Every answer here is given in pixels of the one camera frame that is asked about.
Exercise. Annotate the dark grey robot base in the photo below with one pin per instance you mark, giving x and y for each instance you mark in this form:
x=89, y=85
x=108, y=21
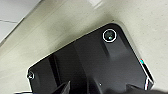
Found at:
x=93, y=63

